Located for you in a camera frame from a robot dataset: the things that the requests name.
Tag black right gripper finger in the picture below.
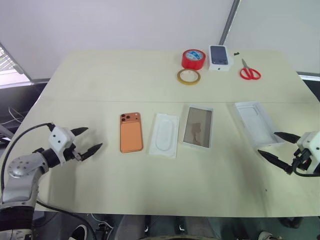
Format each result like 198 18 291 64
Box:
273 131 301 144
257 149 293 174

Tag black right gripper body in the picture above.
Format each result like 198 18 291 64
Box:
290 148 312 175

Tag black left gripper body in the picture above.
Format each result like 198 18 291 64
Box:
62 143 83 164

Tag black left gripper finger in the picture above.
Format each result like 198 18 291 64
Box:
70 127 89 137
80 142 104 162

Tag orange smartphone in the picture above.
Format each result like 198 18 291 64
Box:
119 112 145 154

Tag white paper tray insert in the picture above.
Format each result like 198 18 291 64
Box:
149 112 181 159

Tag white box with dark phone print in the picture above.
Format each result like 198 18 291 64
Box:
208 44 235 73

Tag yellow clear tape roll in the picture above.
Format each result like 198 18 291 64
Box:
176 68 202 87

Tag red tape roll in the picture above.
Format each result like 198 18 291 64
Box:
181 48 207 70

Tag grey ribbed pole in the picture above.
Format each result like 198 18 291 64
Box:
217 0 241 46

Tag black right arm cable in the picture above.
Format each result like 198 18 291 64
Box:
292 168 320 178

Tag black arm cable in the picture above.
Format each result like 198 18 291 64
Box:
0 121 56 193
292 168 320 178

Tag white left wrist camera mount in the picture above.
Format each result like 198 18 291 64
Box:
47 126 76 166

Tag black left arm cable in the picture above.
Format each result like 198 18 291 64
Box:
0 121 56 193

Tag black robot body cable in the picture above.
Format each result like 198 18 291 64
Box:
35 199 98 240

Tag grey wall ledge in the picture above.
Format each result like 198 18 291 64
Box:
296 71 320 82

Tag white floor cables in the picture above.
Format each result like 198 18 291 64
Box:
0 106 24 126

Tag red handled scissors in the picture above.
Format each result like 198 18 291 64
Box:
239 58 262 81

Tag grey window frame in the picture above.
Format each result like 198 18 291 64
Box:
0 41 51 89

